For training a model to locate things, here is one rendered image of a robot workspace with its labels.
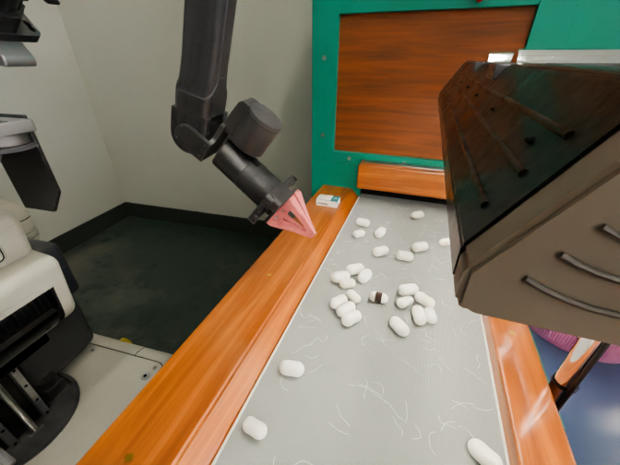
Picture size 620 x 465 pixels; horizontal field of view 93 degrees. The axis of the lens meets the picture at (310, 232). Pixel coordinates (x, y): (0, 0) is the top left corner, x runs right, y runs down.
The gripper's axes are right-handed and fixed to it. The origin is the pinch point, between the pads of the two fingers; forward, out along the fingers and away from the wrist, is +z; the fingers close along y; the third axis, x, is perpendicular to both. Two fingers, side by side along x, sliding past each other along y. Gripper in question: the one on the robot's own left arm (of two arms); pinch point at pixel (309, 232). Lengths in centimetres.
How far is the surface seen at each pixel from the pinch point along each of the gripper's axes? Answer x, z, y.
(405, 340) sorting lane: -2.7, 21.6, -7.2
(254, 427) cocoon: 5.6, 8.8, -26.9
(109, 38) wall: 81, -153, 115
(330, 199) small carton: 8.9, 0.8, 30.0
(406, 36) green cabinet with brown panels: -28, -14, 47
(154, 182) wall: 148, -93, 115
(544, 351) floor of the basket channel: -12.8, 43.8, 4.9
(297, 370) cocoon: 4.4, 10.3, -18.6
